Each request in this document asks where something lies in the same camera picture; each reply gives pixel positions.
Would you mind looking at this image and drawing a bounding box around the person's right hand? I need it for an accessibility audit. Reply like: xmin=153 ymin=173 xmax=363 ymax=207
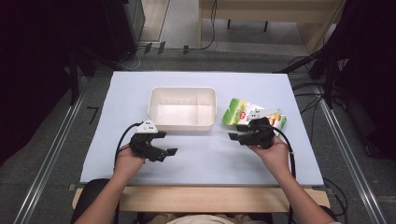
xmin=247 ymin=135 xmax=291 ymax=180

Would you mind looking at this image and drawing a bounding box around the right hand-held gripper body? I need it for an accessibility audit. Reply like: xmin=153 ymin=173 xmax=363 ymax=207
xmin=239 ymin=107 xmax=283 ymax=150

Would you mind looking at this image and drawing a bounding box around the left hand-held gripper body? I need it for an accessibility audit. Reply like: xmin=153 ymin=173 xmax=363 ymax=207
xmin=128 ymin=119 xmax=159 ymax=161

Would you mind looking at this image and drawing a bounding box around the person's left hand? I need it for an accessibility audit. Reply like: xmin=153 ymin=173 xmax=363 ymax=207
xmin=113 ymin=143 xmax=147 ymax=181

